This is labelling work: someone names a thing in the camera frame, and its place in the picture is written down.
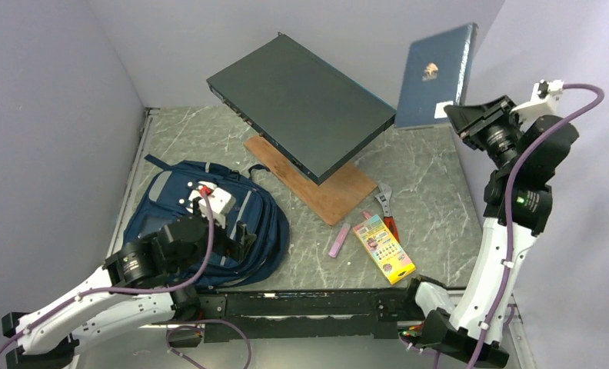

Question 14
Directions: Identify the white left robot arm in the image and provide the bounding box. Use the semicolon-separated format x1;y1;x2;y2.
0;214;217;368

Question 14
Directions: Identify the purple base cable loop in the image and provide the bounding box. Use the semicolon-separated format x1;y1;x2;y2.
165;317;252;369

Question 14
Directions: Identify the red handled adjustable wrench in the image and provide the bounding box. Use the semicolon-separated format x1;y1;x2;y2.
374;182;400;242

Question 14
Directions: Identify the black front rail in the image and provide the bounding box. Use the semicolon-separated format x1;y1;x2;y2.
173;288;425;339

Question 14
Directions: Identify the pink highlighter pen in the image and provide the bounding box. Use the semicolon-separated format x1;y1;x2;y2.
328;223;351;258

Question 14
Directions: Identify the yellow crayon box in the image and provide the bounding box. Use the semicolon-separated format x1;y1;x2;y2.
352;215;417;285

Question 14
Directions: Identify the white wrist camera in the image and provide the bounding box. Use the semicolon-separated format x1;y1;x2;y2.
184;181;236;228
512;79;564;124

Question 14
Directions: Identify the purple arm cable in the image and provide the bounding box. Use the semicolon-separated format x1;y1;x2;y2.
399;83;605;369
0;188;216;369

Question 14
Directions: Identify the dark blue bottom book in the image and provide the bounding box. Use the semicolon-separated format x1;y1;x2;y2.
394;22;479;130

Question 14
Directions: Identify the dark grey rack unit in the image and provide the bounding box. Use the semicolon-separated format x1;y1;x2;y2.
207;33;396;185

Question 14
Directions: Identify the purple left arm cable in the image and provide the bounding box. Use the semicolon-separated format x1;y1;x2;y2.
0;188;216;369

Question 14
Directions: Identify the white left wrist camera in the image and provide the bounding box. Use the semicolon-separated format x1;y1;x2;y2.
184;181;236;228

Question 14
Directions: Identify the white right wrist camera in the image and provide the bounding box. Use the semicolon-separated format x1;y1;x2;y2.
512;79;564;124

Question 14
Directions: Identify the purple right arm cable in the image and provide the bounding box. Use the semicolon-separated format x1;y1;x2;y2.
399;83;605;369

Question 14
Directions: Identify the brown wooden base board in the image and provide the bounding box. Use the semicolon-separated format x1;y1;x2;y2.
244;135;378;226

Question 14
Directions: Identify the navy blue student backpack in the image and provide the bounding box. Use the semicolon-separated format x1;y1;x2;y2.
123;154;291;291

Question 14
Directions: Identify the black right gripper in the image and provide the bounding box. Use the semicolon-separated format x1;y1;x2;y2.
446;94;526;170

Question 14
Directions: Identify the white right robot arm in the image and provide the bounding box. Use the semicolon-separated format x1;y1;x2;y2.
402;92;578;368

